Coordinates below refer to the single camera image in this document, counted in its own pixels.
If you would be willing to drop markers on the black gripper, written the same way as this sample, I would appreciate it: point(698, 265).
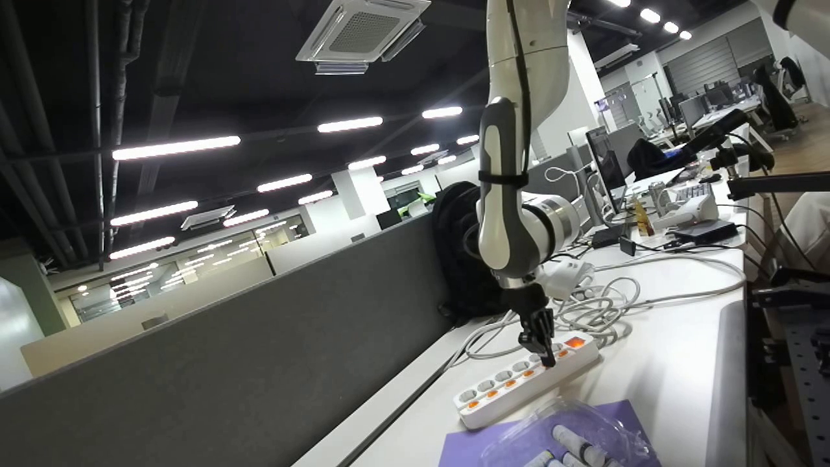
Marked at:
point(531, 304)

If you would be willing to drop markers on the white power strip orange switches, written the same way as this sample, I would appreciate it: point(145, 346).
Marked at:
point(526, 380)

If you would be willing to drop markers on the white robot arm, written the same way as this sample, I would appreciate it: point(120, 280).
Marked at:
point(527, 82)

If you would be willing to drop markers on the black backpack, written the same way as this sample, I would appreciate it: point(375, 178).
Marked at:
point(473, 292)

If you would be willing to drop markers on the purple plastic bag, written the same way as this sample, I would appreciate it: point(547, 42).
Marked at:
point(610, 428)

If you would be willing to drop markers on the grey marker pen lower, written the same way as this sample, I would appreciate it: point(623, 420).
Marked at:
point(540, 459)

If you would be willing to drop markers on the grey marker pen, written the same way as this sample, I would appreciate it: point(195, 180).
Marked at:
point(540, 459)
point(591, 455)

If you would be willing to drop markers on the black computer monitor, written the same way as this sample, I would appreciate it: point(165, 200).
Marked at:
point(609, 157)

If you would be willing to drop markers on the white device on desk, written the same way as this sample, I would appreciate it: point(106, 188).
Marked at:
point(683, 206)

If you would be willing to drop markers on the grey desk partition panel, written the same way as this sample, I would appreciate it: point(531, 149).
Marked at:
point(247, 381)

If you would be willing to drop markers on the ceiling air conditioner unit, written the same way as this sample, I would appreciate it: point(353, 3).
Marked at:
point(357, 34)

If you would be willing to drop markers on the black metal frame rig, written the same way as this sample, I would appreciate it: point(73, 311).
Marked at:
point(799, 300)

